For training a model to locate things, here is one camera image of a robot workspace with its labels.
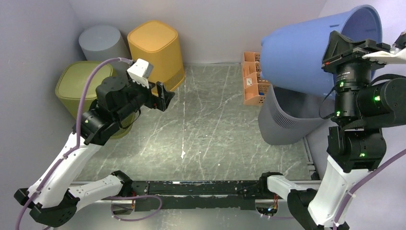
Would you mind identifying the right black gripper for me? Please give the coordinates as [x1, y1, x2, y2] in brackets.
[319, 29, 391, 118]

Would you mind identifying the blue plastic bin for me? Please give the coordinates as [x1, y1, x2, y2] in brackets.
[260, 5, 382, 97]

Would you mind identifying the yellow mesh bin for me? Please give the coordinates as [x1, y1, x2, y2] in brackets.
[127, 20, 185, 91]

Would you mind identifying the light grey plastic bin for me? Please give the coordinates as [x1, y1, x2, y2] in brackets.
[79, 25, 131, 61]

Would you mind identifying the dark grey mesh bin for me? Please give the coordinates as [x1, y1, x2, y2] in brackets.
[258, 87, 335, 145]

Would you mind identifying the olive green mesh bin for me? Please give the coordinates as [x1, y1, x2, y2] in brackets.
[55, 61, 118, 119]

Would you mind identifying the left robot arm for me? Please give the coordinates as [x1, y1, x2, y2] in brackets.
[14, 77, 175, 228]

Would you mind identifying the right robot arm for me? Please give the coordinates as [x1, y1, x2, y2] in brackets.
[258, 31, 406, 230]

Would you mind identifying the orange mesh file organizer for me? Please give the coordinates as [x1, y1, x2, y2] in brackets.
[241, 51, 271, 105]

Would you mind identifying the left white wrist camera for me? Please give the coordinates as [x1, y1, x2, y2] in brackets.
[126, 58, 154, 89]

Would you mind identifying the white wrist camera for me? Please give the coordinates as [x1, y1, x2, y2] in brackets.
[126, 58, 154, 89]
[362, 31, 406, 65]

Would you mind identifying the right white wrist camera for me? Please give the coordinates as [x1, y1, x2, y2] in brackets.
[362, 31, 406, 65]

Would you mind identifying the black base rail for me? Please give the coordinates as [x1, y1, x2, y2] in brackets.
[112, 180, 282, 216]

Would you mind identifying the aluminium frame rail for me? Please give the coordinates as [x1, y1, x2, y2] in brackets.
[36, 134, 349, 230]

